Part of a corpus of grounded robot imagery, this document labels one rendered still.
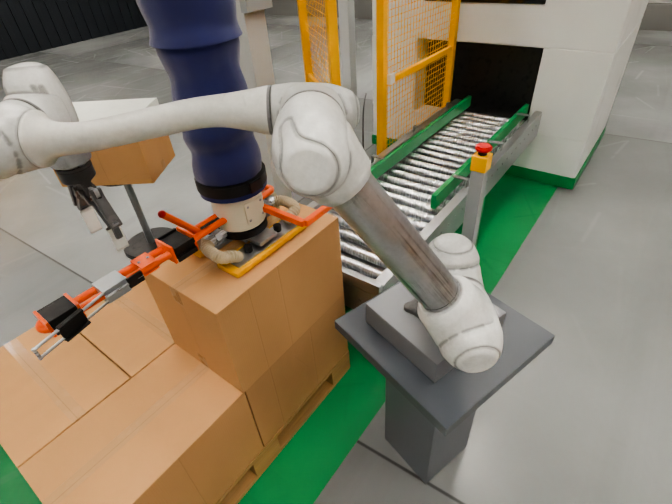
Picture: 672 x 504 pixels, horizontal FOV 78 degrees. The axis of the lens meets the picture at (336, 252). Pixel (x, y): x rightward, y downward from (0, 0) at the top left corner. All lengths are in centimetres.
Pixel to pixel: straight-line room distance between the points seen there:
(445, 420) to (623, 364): 149
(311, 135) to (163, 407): 120
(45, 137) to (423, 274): 75
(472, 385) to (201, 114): 100
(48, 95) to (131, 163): 184
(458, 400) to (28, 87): 123
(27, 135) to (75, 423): 110
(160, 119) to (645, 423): 223
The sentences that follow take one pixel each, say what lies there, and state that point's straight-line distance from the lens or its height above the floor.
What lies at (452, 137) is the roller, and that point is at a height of 52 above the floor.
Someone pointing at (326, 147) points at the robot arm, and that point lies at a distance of 67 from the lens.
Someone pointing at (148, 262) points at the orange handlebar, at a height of 109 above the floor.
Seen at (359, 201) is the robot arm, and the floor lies 140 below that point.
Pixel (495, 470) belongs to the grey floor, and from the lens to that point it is 205.
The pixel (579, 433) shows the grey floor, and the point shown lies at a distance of 224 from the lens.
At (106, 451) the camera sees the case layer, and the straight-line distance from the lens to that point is 163.
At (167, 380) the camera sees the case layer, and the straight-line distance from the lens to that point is 170.
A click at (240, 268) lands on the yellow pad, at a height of 97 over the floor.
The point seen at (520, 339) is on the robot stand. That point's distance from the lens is 145.
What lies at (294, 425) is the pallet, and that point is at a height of 2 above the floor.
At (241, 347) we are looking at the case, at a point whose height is 75.
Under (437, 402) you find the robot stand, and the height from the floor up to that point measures 75.
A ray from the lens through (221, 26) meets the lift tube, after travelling 119.
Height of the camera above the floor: 181
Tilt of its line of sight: 38 degrees down
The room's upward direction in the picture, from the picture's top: 5 degrees counter-clockwise
